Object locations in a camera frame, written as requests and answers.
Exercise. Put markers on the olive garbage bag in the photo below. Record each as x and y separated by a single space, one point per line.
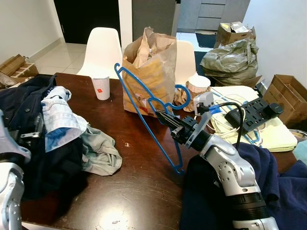
230 62

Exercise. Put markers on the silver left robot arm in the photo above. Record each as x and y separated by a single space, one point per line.
9 191

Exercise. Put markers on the navy knit garment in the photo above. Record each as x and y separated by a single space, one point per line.
283 191

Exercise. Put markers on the black door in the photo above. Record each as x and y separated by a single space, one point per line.
86 19

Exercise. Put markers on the grey green garment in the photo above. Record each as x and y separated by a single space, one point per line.
100 153

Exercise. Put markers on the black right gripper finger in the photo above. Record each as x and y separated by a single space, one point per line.
171 118
173 127

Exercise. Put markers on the light blue denim garment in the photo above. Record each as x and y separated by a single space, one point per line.
60 120

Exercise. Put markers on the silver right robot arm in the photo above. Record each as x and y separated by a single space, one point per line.
230 167

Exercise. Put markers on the pale yellow folded cloth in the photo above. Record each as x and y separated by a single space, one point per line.
276 136

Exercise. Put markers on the white paper cup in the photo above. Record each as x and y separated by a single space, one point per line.
100 88

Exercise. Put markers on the blue plastic hanger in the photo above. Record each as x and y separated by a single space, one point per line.
158 140

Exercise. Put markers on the teal cloth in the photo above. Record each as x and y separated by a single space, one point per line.
300 151

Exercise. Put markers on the wooden crate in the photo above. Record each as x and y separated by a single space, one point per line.
17 67

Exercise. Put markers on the lidded paper cup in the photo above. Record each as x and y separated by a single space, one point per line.
197 84

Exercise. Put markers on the filled cardboard box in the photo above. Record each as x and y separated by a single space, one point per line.
230 38

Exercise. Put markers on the dark navy jacket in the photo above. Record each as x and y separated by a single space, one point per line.
24 103

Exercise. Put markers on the open cardboard box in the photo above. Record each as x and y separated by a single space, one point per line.
288 98

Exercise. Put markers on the white plastic chair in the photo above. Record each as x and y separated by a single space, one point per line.
100 52
184 62

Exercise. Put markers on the grey drawer cabinet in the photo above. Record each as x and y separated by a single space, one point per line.
211 12

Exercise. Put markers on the black power strip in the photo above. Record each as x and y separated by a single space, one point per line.
259 112

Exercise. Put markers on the brown paper bag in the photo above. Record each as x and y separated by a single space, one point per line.
153 76

